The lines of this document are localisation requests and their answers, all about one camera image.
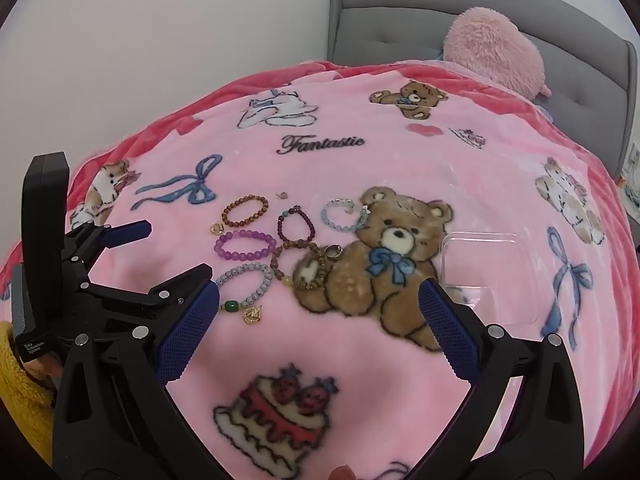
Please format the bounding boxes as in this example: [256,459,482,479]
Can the person's left hand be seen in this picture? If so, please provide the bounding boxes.
[25,355,63,392]

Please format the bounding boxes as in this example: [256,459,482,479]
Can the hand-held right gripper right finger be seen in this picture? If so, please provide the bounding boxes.
[400,276,588,480]

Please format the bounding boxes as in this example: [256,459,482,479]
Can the pink printed blanket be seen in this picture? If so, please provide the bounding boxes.
[0,57,640,480]

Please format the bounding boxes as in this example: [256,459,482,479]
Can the pink plush pillow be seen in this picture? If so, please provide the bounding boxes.
[442,7,553,102]

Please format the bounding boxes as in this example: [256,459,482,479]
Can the dark red bead bracelet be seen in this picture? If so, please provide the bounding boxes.
[276,204,317,244]

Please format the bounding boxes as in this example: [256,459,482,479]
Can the light blue bead bracelet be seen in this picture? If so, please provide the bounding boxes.
[320,198,371,234]

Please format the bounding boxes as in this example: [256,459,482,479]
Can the person's left forearm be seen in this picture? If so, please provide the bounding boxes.
[0,320,57,467]

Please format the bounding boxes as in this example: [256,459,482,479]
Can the light brown wooden bead bracelet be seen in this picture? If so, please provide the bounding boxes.
[222,196,271,229]

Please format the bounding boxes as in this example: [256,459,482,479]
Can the dark brown bead bracelet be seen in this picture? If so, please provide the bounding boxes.
[269,240,334,291]

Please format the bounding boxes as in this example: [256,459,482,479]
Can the grey bead bracelet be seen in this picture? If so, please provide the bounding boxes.
[214,262,275,326]

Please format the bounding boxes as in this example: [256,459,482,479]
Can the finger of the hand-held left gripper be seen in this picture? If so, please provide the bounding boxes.
[66,218,153,282]
[79,262,214,329]

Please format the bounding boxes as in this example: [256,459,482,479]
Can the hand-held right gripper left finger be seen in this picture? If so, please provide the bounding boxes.
[52,279,221,480]

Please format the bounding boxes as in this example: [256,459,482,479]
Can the purple bead bracelet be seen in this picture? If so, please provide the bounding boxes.
[214,229,278,261]

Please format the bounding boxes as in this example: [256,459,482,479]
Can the clear plastic box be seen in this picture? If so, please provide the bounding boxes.
[439,231,542,327]

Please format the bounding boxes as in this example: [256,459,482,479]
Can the grey upholstered headboard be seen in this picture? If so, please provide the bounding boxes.
[327,0,639,182]

